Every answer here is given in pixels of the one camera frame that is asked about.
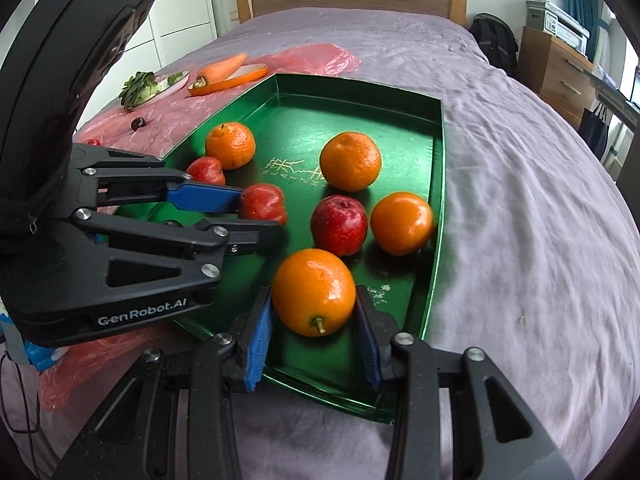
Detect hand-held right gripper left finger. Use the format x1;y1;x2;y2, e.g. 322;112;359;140
52;285;273;480

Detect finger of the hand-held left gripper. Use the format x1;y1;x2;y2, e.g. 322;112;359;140
72;207;286;295
70;144;246;213

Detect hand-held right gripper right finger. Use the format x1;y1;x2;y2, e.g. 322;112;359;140
354;285;576;480

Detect red wax apple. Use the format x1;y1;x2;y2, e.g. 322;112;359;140
186;156;227;186
239;183;289;226

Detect orange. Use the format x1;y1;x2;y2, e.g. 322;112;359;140
271;248;357;337
370;191;436;256
319;131;382;192
205;122;257;171

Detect round red apple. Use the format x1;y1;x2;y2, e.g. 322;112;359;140
310;196;369;257

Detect green metallic tray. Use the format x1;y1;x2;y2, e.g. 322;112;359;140
107;73;446;423

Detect person's left hand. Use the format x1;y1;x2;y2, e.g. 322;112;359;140
22;341;68;372

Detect large green bok choy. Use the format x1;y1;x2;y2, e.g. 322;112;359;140
119;71;163;109

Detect white round plate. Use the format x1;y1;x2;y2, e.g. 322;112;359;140
120;70;191;108

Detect orange oval dish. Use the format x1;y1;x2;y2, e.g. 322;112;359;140
188;62;268;97

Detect carrot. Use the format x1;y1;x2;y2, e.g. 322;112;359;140
195;53;248;88

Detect white wardrobe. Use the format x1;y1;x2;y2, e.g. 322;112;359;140
107;0;218;78

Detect red plastic sheet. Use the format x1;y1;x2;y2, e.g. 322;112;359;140
37;42;362;413

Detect purple bed blanket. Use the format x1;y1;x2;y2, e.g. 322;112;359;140
0;6;640;480

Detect black shopping bag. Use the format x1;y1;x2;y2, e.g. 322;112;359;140
580;102;612;158

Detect black backpack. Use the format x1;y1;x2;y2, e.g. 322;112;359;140
467;12;521;76

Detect wooden dresser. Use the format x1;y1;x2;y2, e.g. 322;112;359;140
515;26;598;131

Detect grey desk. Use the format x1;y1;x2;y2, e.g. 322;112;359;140
585;62;640;126

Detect white printer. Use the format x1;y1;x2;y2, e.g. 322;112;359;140
545;2;591;53

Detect black cable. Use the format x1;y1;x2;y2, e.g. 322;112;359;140
0;350;43;480

